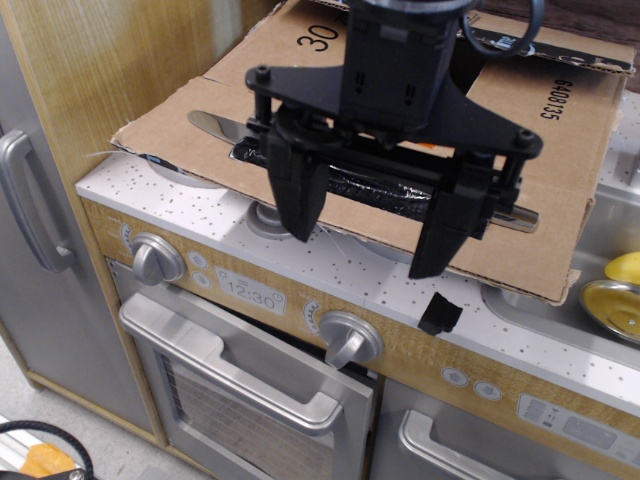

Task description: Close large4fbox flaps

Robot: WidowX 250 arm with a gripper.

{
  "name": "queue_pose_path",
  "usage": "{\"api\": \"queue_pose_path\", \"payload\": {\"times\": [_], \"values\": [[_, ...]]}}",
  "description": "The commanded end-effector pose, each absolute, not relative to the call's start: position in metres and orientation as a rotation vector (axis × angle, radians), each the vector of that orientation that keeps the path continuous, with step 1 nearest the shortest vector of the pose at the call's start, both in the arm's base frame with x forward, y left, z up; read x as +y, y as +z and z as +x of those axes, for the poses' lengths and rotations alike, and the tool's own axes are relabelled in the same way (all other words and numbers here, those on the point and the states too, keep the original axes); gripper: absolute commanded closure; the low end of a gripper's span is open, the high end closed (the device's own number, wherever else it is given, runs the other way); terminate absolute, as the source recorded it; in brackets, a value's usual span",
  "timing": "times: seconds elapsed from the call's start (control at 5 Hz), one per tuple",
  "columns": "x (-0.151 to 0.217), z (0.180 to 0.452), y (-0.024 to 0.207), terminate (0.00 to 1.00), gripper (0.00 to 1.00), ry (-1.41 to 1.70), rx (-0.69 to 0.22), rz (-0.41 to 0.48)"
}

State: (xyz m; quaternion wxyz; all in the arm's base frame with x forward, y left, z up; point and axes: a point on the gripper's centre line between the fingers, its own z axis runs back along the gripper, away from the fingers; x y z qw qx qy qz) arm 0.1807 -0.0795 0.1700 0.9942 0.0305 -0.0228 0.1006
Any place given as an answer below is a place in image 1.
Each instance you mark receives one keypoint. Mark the silver toy oven door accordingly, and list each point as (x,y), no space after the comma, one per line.
(245,404)

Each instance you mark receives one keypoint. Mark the silver metal bowl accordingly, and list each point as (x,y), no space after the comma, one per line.
(614,305)

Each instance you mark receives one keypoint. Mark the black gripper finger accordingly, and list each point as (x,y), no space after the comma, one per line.
(459,208)
(298,179)

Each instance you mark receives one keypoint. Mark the grey toy fridge door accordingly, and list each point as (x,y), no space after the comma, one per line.
(54,315)

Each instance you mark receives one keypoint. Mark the yellow toy banana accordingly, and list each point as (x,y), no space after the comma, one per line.
(624,268)

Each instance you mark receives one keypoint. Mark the wooden toy kitchen unit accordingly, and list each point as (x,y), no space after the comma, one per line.
(482,366)

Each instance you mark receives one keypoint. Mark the silver left oven knob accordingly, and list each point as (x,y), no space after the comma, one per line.
(155,260)

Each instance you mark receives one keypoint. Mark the large brown cardboard box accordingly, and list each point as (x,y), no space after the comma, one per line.
(564,88)

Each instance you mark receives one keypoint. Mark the silver dishwasher door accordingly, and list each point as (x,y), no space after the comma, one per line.
(421,437)

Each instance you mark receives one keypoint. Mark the black tape piece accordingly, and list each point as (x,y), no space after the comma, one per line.
(440,316)

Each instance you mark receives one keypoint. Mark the silver knife with black handle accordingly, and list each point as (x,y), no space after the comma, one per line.
(391,196)

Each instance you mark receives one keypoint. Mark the silver oven knob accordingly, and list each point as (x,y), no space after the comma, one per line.
(349,338)
(155,260)

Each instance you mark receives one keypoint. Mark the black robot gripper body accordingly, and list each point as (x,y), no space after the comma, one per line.
(394,85)

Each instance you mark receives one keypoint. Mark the silver right oven knob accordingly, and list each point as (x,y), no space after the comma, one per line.
(349,338)

